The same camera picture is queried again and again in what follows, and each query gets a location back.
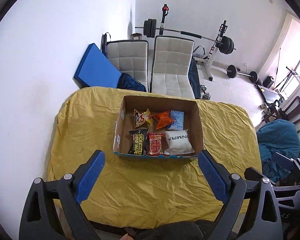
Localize orange snack bag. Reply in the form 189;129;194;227
152;111;174;129

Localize white padded chair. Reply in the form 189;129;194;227
150;35;194;99
107;40;148;91

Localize black blue weight bench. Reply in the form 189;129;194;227
188;57;201;99

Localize red floral snack bag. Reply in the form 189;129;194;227
148;132;165;156

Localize black shoe shine wipes pack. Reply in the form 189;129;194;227
128;129;148;156

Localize dark blue cloth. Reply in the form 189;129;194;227
117;73;147;92

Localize short barbell on floor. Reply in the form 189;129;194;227
226;64;259;83

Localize dark wooden chair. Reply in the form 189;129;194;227
281;96;300;125

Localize light blue tissue pack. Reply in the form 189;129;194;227
167;110;184;131

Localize white barbell rack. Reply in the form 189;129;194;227
192;20;228;81

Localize left white padded chair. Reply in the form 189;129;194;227
107;40;148;91

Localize colourful yellow snack bag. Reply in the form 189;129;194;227
134;109;153;128

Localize blue foam mat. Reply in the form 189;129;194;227
74;43;121;88

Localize teal blanket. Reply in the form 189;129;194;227
256;119;300;183

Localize long barbell with plates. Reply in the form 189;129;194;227
137;18;236;55

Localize white tissue pack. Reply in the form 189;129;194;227
164;129;194;155

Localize open cardboard box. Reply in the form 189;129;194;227
113;95;204;159

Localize right white padded chair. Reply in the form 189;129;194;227
150;35;194;99

